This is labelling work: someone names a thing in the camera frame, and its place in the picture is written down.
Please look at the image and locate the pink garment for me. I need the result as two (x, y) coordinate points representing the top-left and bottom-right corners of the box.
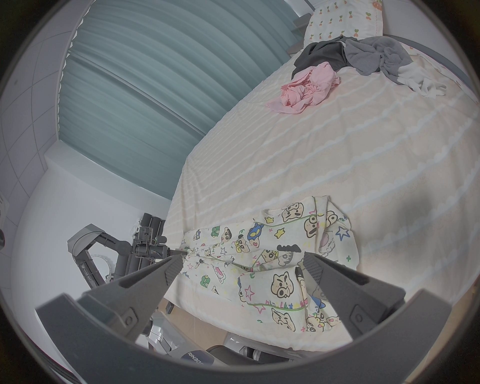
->
(267, 62), (342, 115)

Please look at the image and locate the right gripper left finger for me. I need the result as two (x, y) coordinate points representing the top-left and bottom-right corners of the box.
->
(77, 255), (184, 342)

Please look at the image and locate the grey garment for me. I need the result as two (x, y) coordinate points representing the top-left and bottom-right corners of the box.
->
(343, 36), (414, 84)

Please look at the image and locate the white garment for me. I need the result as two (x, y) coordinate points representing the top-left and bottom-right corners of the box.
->
(397, 64), (448, 99)

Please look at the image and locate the bed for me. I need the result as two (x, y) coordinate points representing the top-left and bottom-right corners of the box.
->
(163, 33), (480, 353)

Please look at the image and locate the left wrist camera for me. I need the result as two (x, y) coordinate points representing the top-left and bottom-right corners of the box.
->
(138, 213), (167, 243)

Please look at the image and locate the white printed pyjama top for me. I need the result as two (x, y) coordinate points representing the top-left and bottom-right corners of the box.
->
(179, 195), (361, 334)

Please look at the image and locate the white printed pillow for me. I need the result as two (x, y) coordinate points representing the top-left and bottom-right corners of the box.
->
(303, 0), (385, 46)

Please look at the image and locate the black garment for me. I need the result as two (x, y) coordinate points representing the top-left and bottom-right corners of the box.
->
(292, 38), (350, 80)

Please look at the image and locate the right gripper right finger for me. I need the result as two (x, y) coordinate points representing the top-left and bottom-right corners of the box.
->
(303, 252), (406, 343)

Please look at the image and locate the blue-green curtain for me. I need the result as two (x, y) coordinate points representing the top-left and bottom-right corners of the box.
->
(56, 0), (313, 201)

